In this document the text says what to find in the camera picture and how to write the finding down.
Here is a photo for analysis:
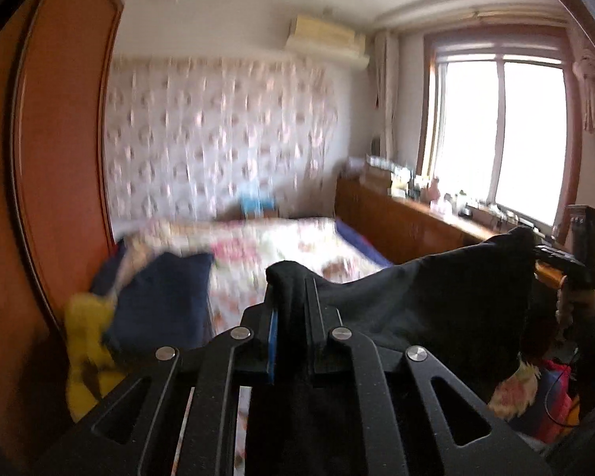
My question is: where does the folded navy garment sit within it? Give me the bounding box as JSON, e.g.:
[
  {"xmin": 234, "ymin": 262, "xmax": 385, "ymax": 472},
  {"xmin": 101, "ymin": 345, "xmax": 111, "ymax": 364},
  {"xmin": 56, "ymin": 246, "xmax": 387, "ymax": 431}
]
[{"xmin": 103, "ymin": 251, "xmax": 213, "ymax": 363}]

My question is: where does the floral quilt bedspread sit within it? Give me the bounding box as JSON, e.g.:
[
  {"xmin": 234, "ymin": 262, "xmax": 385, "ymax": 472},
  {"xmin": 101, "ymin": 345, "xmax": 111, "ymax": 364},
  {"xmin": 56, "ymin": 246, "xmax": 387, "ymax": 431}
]
[{"xmin": 113, "ymin": 217, "xmax": 384, "ymax": 333}]

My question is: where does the window with wooden frame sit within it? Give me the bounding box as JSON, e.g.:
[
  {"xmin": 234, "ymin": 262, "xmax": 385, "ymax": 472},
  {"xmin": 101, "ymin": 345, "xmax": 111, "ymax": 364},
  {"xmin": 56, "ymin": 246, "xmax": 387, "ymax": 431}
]
[{"xmin": 417, "ymin": 25, "xmax": 580, "ymax": 238}]

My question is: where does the beige wall air conditioner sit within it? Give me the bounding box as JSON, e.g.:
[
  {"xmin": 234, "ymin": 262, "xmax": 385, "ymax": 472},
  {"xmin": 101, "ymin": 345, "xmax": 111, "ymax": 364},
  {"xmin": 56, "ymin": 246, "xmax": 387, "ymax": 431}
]
[{"xmin": 284, "ymin": 14, "xmax": 370, "ymax": 70}]

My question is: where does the black Superman t-shirt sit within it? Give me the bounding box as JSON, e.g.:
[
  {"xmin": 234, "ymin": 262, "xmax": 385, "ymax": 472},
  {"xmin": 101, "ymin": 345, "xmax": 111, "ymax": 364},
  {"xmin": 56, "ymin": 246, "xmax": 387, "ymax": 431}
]
[{"xmin": 266, "ymin": 227, "xmax": 557, "ymax": 401}]

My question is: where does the yellow patterned pillow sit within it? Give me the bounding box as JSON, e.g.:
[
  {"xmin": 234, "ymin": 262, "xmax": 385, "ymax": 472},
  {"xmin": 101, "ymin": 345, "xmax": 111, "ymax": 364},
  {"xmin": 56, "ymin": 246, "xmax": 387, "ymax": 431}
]
[{"xmin": 64, "ymin": 294, "xmax": 127, "ymax": 422}]

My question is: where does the tied beige window curtain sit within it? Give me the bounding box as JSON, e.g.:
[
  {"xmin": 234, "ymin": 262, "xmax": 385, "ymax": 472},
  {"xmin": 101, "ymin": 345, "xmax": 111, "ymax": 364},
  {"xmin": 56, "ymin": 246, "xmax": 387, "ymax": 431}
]
[{"xmin": 373, "ymin": 29, "xmax": 400, "ymax": 160}]

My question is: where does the pink bottle on sideboard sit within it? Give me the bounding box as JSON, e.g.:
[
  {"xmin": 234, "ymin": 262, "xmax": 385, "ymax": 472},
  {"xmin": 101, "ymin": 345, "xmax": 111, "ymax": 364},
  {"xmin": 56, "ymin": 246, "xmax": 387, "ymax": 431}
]
[{"xmin": 422, "ymin": 177, "xmax": 441, "ymax": 204}]

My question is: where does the sheer circle pattern curtain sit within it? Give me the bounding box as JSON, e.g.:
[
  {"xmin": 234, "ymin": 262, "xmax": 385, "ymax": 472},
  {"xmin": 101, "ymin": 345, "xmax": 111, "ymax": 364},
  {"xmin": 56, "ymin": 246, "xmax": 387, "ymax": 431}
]
[{"xmin": 105, "ymin": 57, "xmax": 337, "ymax": 221}]

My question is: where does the dark blue blanket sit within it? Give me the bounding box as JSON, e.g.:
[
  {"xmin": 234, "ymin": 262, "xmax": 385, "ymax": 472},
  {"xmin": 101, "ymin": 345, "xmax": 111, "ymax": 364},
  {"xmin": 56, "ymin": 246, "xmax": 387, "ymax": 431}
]
[{"xmin": 335, "ymin": 218, "xmax": 393, "ymax": 268}]

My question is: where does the brown wooden louvered wardrobe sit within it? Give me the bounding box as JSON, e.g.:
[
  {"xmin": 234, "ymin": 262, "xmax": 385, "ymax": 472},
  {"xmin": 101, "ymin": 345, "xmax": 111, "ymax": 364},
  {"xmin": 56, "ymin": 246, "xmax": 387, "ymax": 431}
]
[{"xmin": 0, "ymin": 0, "xmax": 123, "ymax": 468}]

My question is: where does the brown wooden sideboard cabinet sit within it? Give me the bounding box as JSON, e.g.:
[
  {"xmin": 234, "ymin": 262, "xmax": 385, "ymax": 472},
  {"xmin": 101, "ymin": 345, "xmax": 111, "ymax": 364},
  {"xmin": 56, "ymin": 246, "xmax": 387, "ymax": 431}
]
[{"xmin": 334, "ymin": 176, "xmax": 566, "ymax": 290}]

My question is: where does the blue tissue box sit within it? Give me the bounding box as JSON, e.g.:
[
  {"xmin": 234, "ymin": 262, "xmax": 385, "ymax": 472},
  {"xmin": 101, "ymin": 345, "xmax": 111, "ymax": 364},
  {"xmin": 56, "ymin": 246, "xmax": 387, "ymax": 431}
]
[{"xmin": 238, "ymin": 183, "xmax": 276, "ymax": 218}]

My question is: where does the stack of books and papers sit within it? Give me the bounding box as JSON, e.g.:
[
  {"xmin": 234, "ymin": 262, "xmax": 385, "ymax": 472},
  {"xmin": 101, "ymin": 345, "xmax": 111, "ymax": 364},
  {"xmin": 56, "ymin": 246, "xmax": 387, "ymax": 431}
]
[{"xmin": 342, "ymin": 156, "xmax": 411, "ymax": 196}]

